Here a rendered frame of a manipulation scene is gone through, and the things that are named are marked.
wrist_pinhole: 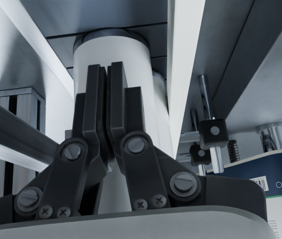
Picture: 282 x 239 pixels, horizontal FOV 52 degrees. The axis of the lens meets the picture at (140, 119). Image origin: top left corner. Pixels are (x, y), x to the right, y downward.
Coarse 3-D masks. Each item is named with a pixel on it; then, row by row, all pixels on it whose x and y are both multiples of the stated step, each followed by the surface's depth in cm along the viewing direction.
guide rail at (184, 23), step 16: (176, 0) 10; (192, 0) 11; (176, 16) 11; (192, 16) 11; (176, 32) 12; (192, 32) 12; (176, 48) 14; (192, 48) 14; (176, 64) 15; (192, 64) 15; (176, 80) 17; (176, 96) 19; (176, 112) 22; (176, 128) 26; (176, 144) 32
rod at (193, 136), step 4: (184, 132) 34; (188, 132) 34; (192, 132) 33; (196, 132) 33; (180, 136) 33; (184, 136) 33; (188, 136) 33; (192, 136) 33; (196, 136) 33; (180, 140) 33; (184, 140) 33; (188, 140) 33; (192, 140) 33; (196, 140) 33
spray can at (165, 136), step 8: (152, 72) 22; (160, 80) 23; (160, 88) 22; (160, 96) 22; (160, 104) 22; (160, 112) 22; (160, 120) 21; (168, 120) 22; (160, 128) 21; (168, 128) 22; (160, 136) 21; (168, 136) 22; (160, 144) 20; (168, 144) 21; (168, 152) 21
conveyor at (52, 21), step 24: (24, 0) 15; (48, 0) 15; (72, 0) 15; (96, 0) 15; (120, 0) 15; (144, 0) 15; (48, 24) 16; (72, 24) 17; (96, 24) 17; (120, 24) 17; (144, 24) 17; (72, 48) 19; (72, 72) 22
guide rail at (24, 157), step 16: (0, 112) 10; (0, 128) 10; (16, 128) 11; (32, 128) 12; (0, 144) 9; (16, 144) 10; (32, 144) 12; (48, 144) 14; (16, 160) 12; (32, 160) 12; (48, 160) 13
